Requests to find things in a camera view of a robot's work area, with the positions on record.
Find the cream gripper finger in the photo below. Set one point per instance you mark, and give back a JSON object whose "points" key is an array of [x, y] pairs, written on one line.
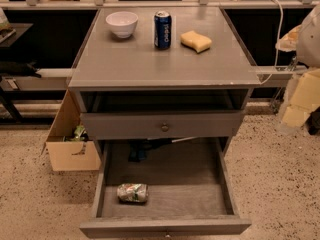
{"points": [[301, 98]]}

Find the crushed green 7up can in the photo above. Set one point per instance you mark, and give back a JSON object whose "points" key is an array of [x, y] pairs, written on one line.
{"points": [[132, 192]]}

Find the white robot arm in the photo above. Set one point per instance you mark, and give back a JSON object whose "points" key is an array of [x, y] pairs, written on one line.
{"points": [[304, 39]]}

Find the grey drawer cabinet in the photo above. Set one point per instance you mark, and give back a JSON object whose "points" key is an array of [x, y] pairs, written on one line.
{"points": [[132, 75]]}

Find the blue pepsi can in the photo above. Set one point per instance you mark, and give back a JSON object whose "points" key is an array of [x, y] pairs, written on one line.
{"points": [[162, 30]]}

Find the closed grey top drawer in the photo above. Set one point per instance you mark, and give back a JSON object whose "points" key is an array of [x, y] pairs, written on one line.
{"points": [[142, 125]]}

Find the open grey middle drawer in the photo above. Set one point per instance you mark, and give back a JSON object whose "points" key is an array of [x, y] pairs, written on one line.
{"points": [[189, 193]]}

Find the yellow sponge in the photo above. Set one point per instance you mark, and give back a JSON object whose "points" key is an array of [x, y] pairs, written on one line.
{"points": [[196, 41]]}

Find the white ceramic bowl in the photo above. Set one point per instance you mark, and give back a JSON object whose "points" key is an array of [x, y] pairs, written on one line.
{"points": [[122, 24]]}

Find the green items in box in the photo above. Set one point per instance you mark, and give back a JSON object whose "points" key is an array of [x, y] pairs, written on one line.
{"points": [[79, 134]]}

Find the open cardboard box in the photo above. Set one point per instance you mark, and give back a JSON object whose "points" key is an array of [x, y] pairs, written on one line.
{"points": [[66, 151]]}

